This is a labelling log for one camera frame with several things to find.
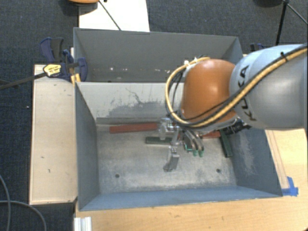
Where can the pale grey metal gripper finger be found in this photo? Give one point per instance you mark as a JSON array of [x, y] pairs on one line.
[[169, 161], [175, 160]]

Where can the dark green flat block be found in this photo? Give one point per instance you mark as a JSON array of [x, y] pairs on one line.
[[226, 145], [154, 140]]

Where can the red-brown flat block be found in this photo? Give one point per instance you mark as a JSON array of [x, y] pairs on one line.
[[213, 135], [132, 128]]

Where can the grey metal bin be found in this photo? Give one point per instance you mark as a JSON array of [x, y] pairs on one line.
[[134, 167]]

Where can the pale wood flat board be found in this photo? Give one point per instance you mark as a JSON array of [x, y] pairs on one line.
[[53, 138]]

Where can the black cylinder on white bracket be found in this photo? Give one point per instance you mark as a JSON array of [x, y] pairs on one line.
[[234, 128]]

